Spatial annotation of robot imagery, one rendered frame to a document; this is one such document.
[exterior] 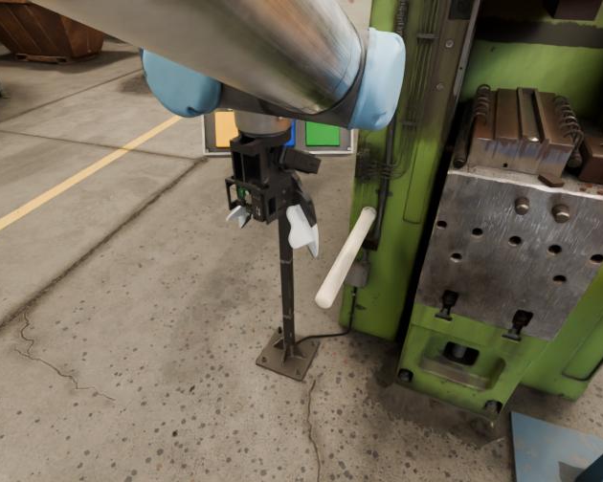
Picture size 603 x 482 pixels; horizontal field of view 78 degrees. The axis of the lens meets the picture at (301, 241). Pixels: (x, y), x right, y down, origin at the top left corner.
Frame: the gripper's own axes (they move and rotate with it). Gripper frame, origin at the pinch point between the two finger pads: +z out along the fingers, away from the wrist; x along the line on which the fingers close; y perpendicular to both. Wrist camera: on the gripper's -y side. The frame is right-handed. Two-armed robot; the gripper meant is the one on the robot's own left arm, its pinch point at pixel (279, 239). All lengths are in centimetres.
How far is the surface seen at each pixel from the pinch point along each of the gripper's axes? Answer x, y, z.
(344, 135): -5.3, -33.3, -6.0
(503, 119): 23, -65, -6
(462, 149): 18, -52, -1
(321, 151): -8.7, -29.0, -2.9
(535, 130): 31, -62, -5
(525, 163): 31, -54, 0
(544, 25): 23, -101, -22
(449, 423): 39, -43, 93
